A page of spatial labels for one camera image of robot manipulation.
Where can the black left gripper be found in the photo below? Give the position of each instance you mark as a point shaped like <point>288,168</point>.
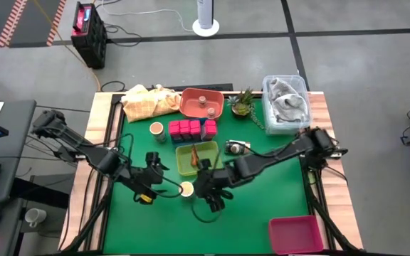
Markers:
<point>148,179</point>

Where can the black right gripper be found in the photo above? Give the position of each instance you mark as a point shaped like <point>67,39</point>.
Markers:
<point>216,180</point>

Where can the brown taco seasoning pouch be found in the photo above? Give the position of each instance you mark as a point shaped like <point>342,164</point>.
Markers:
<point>194,158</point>

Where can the smoked paprika tin red lid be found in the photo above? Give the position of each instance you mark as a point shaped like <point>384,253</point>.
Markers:
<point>184,128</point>
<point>209,129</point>
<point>195,128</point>
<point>174,128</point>

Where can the small glass jar cork lid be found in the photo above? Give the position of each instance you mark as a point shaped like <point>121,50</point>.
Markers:
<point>202,101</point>
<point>211,113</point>

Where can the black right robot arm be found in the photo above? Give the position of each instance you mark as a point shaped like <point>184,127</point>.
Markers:
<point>272,155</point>

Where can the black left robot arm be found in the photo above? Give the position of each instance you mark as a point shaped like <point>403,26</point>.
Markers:
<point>84,148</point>

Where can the yellow green plastic bin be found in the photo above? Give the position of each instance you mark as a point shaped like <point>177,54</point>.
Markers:
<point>185,160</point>

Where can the orange plastic bin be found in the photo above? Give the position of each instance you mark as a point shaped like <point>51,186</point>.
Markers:
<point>190,103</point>

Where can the succulent plant in black pot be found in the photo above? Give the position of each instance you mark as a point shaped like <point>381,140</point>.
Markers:
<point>242,108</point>

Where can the yellow checked cloth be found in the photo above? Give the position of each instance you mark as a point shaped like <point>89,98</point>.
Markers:
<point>144,105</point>

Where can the clear plastic storage box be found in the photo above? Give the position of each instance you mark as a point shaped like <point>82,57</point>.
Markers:
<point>283,129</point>

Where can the pink plastic bin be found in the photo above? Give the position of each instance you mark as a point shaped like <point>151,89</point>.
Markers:
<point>294,236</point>

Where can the grey cloth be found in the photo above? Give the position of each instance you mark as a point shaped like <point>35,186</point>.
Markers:
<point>287,103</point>

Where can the white mug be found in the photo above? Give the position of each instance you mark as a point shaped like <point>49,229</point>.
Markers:
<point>36,217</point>

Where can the grey desk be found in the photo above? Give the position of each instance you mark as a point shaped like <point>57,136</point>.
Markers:
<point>16,142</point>

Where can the black crate red top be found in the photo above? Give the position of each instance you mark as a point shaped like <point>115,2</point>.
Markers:
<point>89,35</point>

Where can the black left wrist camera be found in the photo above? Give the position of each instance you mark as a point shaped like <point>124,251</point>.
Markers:
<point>156,161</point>

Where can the black table frame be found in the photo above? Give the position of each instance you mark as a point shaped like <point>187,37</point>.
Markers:
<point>100,231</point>

